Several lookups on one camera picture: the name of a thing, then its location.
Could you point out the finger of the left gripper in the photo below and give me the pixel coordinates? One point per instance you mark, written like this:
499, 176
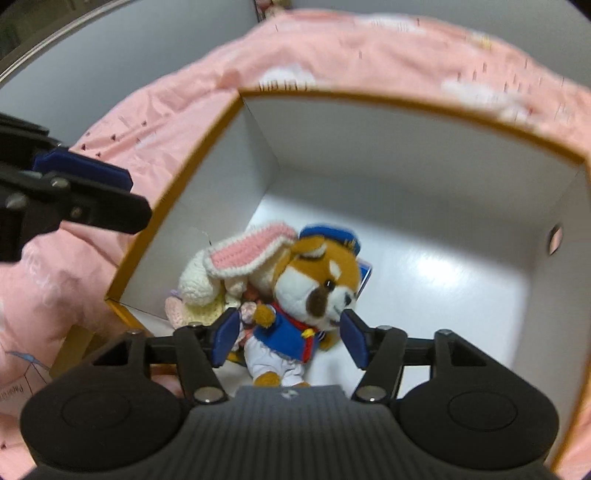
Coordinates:
64, 161
97, 205

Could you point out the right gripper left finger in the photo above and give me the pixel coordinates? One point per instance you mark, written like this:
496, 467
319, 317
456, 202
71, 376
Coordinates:
199, 350

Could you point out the shiba dog plush toy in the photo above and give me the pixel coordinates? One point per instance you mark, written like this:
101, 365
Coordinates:
317, 280

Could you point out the pink printed bed quilt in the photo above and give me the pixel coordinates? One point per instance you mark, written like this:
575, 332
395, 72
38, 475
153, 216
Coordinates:
88, 392

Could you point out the crochet white pink bunny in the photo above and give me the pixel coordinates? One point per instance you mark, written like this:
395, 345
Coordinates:
223, 275

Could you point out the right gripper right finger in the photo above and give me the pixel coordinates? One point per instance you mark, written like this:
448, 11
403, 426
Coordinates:
379, 352

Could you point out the orange cardboard box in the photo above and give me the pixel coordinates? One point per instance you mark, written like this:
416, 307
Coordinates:
480, 229

